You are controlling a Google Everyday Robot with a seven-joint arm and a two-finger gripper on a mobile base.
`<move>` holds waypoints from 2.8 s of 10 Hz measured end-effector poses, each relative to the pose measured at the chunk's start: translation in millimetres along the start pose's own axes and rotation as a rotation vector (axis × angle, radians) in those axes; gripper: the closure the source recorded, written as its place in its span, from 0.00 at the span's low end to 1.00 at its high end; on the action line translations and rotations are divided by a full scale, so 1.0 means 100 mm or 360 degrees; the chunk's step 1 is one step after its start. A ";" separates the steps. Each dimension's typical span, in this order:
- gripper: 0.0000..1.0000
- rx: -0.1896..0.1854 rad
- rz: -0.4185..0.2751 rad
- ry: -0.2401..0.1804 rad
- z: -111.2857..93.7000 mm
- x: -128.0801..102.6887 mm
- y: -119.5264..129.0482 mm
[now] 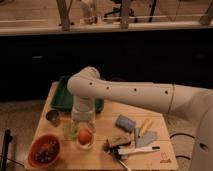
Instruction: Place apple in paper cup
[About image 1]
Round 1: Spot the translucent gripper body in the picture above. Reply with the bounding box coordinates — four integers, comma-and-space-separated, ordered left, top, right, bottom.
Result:
71, 112, 95, 150

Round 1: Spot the orange apple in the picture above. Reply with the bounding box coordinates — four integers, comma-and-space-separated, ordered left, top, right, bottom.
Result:
78, 129, 92, 145

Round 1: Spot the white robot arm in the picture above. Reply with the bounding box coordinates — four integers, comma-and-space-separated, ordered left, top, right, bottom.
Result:
67, 67, 213, 171

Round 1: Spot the green paper cup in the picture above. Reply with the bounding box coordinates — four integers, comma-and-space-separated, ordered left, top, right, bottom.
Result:
64, 122, 78, 140

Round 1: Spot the small metal cup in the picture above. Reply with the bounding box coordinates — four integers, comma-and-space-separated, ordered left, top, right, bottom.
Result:
46, 110, 60, 127

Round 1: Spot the green plastic tray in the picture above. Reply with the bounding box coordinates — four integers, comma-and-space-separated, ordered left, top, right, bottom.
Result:
49, 75, 105, 114

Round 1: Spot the dark brown brush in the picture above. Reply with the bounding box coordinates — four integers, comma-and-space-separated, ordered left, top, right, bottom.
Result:
103, 134, 131, 152

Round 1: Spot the blue sponge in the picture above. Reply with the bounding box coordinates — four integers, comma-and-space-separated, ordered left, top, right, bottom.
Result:
115, 115, 136, 133

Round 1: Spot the orange bowl with food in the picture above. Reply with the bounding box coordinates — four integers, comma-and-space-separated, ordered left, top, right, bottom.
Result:
28, 134, 60, 169

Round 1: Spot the black stand on floor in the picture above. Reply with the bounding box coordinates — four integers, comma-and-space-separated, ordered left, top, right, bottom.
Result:
0, 129, 13, 171

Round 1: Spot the black cable on floor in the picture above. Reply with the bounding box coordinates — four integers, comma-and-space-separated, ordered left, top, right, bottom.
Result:
169, 132, 196, 161

